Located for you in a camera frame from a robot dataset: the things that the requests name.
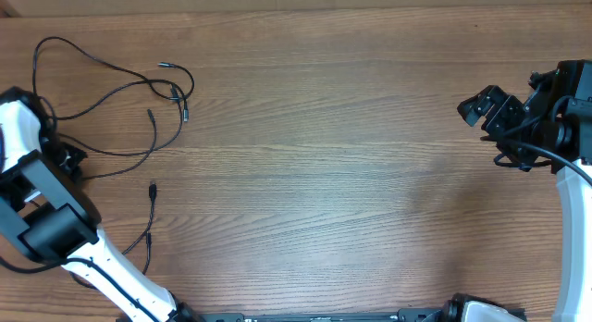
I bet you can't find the black usb cable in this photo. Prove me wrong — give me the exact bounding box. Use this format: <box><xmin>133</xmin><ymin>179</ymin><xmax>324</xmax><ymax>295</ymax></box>
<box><xmin>68</xmin><ymin>181</ymin><xmax>158</xmax><ymax>290</ymax></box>
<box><xmin>57</xmin><ymin>83</ymin><xmax>186</xmax><ymax>182</ymax></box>
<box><xmin>31</xmin><ymin>35</ymin><xmax>196</xmax><ymax>124</ymax></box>

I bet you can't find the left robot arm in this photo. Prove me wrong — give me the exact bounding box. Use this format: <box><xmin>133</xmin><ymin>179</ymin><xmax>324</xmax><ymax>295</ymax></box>
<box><xmin>1</xmin><ymin>87</ymin><xmax>200</xmax><ymax>321</ymax></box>

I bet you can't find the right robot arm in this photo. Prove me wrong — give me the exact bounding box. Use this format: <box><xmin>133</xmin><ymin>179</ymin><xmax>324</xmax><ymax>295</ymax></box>
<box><xmin>457</xmin><ymin>60</ymin><xmax>591</xmax><ymax>321</ymax></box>

